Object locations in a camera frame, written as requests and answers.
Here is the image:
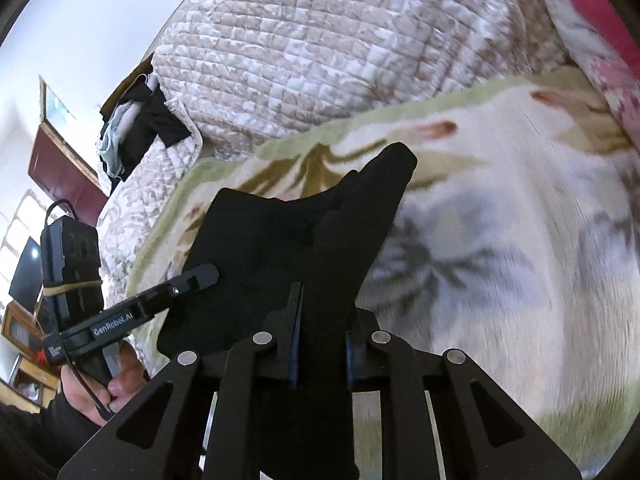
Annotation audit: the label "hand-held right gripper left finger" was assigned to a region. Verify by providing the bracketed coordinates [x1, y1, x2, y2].
[57, 282, 304, 480]

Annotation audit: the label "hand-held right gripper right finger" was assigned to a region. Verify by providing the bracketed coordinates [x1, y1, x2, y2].
[345, 310, 583, 480]

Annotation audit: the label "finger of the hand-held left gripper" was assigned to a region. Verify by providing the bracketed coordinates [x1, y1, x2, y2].
[132, 264, 220, 321]

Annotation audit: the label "black pants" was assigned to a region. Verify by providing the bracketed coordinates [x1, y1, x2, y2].
[156, 142, 418, 480]

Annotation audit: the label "person's left forearm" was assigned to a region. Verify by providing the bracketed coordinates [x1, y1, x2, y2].
[0, 390, 108, 480]

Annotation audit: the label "person's left hand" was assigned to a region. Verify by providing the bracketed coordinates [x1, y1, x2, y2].
[60, 345, 151, 426]

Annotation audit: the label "black flat screen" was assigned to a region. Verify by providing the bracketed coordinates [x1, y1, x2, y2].
[8, 236, 43, 306]

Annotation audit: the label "wooden cabinet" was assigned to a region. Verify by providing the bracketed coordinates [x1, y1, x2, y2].
[0, 302, 63, 403]

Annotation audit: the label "dark red wooden door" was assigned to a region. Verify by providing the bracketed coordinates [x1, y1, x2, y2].
[27, 122, 108, 211]

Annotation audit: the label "wooden framed glass pane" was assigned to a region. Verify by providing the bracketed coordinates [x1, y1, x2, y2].
[40, 76, 76, 126]

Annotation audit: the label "pile of dark clothes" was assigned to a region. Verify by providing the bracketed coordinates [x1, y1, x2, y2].
[97, 72, 193, 183]

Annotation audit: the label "green floral fleece blanket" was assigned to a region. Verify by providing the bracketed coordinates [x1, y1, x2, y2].
[122, 67, 640, 478]

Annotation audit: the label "brown wooden headboard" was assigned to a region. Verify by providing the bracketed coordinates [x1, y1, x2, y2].
[99, 51, 157, 117]

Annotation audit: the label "beige quilted bedspread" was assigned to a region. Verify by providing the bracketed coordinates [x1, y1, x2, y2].
[95, 0, 573, 361]

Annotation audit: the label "pink floral comforter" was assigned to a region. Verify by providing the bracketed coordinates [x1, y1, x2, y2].
[520, 0, 640, 146]

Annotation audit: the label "red cloth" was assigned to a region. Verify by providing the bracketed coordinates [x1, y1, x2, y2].
[562, 0, 636, 56]

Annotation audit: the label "white window frame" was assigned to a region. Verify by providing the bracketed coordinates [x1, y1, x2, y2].
[0, 189, 48, 286]

